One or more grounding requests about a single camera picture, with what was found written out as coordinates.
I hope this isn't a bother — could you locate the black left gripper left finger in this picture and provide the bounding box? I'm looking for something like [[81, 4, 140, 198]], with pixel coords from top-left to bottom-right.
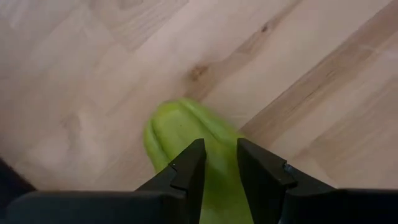
[[134, 138, 208, 224]]

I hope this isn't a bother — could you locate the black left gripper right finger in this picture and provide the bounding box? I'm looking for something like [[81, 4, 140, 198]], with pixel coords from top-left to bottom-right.
[[236, 137, 337, 224]]

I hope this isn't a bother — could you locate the green chayote squash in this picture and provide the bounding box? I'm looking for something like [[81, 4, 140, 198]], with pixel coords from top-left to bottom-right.
[[142, 97, 255, 224]]

